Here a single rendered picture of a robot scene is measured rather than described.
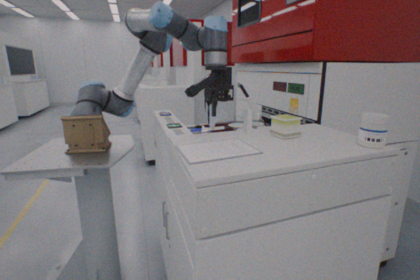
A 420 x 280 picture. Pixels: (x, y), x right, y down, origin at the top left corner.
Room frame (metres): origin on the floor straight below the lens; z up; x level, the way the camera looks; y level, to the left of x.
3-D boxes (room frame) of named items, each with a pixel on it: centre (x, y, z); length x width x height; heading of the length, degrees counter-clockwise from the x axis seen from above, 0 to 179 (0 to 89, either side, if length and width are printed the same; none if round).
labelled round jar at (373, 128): (0.68, -0.49, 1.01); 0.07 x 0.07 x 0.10
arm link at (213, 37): (0.81, -0.01, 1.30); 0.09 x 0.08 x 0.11; 39
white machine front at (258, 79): (1.36, -0.33, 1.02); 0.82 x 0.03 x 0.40; 19
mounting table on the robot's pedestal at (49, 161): (1.06, 0.60, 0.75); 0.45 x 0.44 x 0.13; 100
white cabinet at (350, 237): (1.00, -0.10, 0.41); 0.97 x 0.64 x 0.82; 19
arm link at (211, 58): (0.81, -0.01, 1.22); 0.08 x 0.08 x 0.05
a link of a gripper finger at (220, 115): (0.78, -0.03, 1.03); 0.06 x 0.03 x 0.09; 109
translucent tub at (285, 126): (0.78, -0.25, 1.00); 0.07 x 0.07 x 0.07; 28
